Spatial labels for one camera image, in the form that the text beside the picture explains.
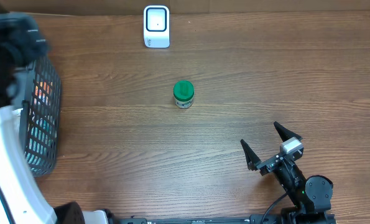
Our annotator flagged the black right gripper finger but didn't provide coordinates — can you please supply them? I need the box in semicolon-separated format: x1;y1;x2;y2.
274;121;302;142
240;139;261;170

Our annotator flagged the green lidded jar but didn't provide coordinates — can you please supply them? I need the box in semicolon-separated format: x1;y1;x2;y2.
173;80;195;109

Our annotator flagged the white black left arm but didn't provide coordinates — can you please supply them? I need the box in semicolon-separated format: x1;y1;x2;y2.
0;5;114;224

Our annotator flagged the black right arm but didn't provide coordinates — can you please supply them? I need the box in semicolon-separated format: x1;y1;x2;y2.
240;122;336;224

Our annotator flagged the white barcode scanner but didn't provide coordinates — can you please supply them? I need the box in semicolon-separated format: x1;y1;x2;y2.
143;5;170;49

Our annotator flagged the brown cardboard backboard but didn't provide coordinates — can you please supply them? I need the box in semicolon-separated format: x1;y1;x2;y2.
0;0;370;16

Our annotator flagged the dark grey plastic basket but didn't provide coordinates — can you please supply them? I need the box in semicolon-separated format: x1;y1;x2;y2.
13;56;62;177

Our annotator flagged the orange snack package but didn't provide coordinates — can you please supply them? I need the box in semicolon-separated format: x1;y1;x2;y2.
34;82;53;105

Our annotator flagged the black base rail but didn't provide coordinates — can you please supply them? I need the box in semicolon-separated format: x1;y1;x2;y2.
113;215;336;224

